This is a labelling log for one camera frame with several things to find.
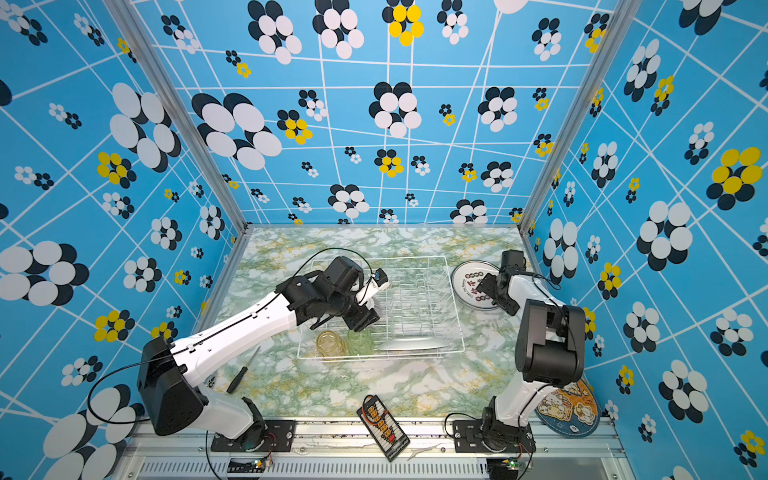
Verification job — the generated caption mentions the white plate red characters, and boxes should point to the white plate red characters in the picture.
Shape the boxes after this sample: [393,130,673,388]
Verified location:
[450,260,499,311]

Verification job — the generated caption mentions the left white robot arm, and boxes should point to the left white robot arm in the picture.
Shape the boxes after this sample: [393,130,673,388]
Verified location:
[137,256,389,451]

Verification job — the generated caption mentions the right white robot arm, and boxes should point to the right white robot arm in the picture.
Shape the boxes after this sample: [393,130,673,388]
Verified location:
[478,250,586,453]

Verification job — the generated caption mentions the yellow transparent cup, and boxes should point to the yellow transparent cup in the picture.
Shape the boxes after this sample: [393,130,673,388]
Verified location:
[315,331,347,358]

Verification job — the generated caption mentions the green transparent cup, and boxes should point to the green transparent cup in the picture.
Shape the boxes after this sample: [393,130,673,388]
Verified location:
[346,330,375,356]

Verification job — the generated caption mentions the large plain white plate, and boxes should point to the large plain white plate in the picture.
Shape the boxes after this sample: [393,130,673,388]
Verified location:
[377,336,450,351]

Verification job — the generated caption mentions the cartoon round mat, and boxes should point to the cartoon round mat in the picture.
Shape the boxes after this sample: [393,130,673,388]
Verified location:
[535,379,601,438]

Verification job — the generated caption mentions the small green circuit board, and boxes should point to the small green circuit board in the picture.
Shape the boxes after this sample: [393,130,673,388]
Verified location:
[226,458,267,477]

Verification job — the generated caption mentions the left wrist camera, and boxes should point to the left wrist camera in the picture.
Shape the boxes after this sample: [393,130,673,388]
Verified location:
[372,268,389,289]

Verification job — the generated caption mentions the white wire dish rack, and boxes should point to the white wire dish rack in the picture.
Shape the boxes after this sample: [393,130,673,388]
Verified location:
[297,255,465,363]

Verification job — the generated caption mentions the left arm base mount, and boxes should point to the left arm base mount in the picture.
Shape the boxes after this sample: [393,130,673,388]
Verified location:
[210,419,298,453]

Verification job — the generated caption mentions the aluminium front rail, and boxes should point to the aluminium front rail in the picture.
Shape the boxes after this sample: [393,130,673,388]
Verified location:
[113,417,635,479]

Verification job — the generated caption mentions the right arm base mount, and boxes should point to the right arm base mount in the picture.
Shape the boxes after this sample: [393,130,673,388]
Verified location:
[448,420,536,454]

